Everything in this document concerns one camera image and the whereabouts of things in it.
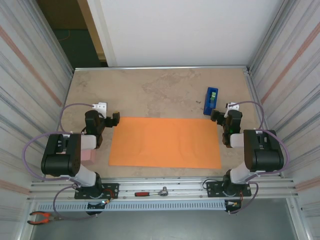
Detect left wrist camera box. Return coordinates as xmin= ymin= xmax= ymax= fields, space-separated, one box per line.
xmin=91 ymin=101 xmax=109 ymax=118

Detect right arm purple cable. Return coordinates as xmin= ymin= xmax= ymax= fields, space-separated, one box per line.
xmin=228 ymin=100 xmax=291 ymax=215

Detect blue tape dispenser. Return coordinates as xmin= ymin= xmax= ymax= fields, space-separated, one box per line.
xmin=203 ymin=86 xmax=220 ymax=116

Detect red-handled ratchet wrench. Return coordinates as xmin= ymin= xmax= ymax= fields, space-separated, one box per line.
xmin=134 ymin=186 xmax=170 ymax=198

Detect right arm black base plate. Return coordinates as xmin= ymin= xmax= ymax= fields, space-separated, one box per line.
xmin=206 ymin=180 xmax=252 ymax=198

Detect wide aluminium mounting rail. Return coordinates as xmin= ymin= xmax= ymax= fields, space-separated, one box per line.
xmin=26 ymin=176 xmax=300 ymax=201

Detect grey slotted cable duct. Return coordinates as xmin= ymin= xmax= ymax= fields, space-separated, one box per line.
xmin=36 ymin=200 xmax=228 ymax=212

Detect orange cord on floor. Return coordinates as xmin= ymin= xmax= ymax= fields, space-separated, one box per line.
xmin=57 ymin=28 xmax=71 ymax=42

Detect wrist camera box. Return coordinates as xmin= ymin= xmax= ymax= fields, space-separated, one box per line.
xmin=91 ymin=101 xmax=109 ymax=118
xmin=225 ymin=101 xmax=240 ymax=118

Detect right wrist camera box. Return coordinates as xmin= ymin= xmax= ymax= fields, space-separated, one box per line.
xmin=225 ymin=101 xmax=240 ymax=118

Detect orange-handled pliers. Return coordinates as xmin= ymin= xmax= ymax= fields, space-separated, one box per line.
xmin=26 ymin=211 xmax=65 ymax=226

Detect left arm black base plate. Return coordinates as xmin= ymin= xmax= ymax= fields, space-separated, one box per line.
xmin=74 ymin=182 xmax=120 ymax=200

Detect short aluminium table edge profile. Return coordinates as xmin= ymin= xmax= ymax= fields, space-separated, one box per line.
xmin=241 ymin=67 xmax=285 ymax=179

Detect long aluminium table edge profile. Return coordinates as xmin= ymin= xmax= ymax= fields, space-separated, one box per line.
xmin=73 ymin=65 xmax=251 ymax=74

